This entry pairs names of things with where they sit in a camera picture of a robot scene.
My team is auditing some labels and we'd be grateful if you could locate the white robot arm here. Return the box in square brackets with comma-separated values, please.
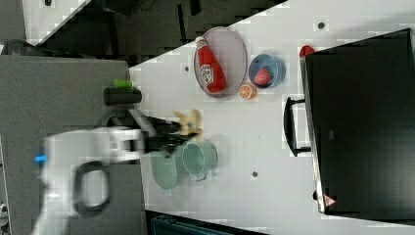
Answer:
[30, 109, 202, 235]

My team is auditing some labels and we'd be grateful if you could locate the green small object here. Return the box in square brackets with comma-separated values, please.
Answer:
[113, 79, 134, 88]

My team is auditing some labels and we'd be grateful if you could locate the small black cup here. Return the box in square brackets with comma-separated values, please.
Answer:
[104, 87, 142, 106]

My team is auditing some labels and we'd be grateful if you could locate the black toaster oven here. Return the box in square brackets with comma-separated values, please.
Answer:
[300, 28, 415, 224]

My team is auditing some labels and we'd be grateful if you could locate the green mug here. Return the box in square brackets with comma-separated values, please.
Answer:
[182, 141, 218, 181]

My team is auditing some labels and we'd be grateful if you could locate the red toy strawberry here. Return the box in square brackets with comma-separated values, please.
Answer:
[254, 68, 272, 86]

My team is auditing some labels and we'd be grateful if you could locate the green perforated colander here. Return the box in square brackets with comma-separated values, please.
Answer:
[150, 152, 178, 190]

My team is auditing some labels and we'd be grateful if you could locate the red toy tomato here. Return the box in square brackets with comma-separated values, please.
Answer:
[300, 45, 315, 59]

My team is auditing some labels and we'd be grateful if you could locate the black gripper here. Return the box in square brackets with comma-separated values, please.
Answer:
[129, 110, 198, 158]

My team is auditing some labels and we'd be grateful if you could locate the yellow toy banana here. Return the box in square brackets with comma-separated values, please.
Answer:
[173, 110, 202, 136]

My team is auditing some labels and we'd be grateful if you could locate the grey round plate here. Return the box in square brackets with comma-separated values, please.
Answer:
[194, 26, 248, 98]

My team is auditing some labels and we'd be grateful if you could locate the orange slice toy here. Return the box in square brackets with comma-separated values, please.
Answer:
[239, 84, 256, 100]

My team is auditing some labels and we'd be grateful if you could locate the blue bowl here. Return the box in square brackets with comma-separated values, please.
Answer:
[249, 54, 286, 89]

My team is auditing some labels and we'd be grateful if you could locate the red ketchup bottle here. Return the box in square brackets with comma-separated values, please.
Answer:
[196, 36, 227, 93]

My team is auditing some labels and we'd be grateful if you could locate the blue metal frame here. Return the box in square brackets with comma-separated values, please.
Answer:
[150, 215, 262, 235]

